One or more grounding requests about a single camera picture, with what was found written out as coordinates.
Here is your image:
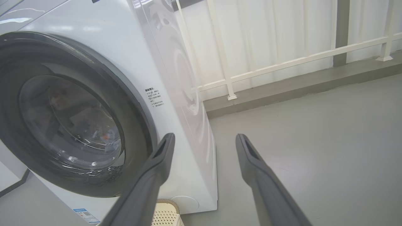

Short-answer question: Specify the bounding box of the white metal railing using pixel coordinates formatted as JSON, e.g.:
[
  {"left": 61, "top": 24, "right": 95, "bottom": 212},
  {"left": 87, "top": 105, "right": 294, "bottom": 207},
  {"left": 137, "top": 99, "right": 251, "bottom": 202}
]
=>
[{"left": 174, "top": 0, "right": 402, "bottom": 101}]

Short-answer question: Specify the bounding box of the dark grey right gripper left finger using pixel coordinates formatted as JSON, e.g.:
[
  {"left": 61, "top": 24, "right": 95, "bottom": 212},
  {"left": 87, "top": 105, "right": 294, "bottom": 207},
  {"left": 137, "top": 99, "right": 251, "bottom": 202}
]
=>
[{"left": 99, "top": 132, "right": 176, "bottom": 226}]

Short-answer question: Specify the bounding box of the blue energy label sticker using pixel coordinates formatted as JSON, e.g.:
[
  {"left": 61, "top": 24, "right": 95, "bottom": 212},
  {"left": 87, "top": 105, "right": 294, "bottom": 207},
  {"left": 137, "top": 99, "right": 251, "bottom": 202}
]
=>
[{"left": 73, "top": 207, "right": 101, "bottom": 225}]

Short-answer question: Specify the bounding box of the dark round washer door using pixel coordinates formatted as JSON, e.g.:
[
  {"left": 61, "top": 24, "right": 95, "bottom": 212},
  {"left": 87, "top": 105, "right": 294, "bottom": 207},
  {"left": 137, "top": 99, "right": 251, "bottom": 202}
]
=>
[{"left": 0, "top": 31, "right": 158, "bottom": 198}]

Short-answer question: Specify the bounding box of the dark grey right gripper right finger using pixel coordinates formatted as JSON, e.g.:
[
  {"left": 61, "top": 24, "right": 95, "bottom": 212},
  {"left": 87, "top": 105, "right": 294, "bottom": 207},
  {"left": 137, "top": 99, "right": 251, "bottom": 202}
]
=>
[{"left": 235, "top": 133, "right": 313, "bottom": 226}]

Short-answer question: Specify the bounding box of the white front-load washing machine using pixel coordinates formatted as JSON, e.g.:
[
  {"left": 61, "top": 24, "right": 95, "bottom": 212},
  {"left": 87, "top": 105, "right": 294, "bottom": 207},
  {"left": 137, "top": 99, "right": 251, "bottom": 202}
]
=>
[{"left": 0, "top": 0, "right": 218, "bottom": 225}]

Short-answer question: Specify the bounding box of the printed text label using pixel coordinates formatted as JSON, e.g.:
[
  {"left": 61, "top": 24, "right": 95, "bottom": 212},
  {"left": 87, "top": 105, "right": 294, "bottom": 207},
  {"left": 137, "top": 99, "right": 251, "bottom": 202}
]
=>
[{"left": 145, "top": 88, "right": 164, "bottom": 109}]

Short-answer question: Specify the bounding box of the cream perforated laundry basket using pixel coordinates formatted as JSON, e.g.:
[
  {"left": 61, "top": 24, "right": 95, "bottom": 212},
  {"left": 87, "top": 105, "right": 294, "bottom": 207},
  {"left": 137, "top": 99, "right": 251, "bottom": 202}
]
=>
[{"left": 151, "top": 198, "right": 185, "bottom": 226}]

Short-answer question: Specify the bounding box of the round white filter cover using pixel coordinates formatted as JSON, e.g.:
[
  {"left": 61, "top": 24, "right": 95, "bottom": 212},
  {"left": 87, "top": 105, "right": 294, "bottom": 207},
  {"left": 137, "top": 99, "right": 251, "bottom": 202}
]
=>
[{"left": 171, "top": 196, "right": 200, "bottom": 215}]

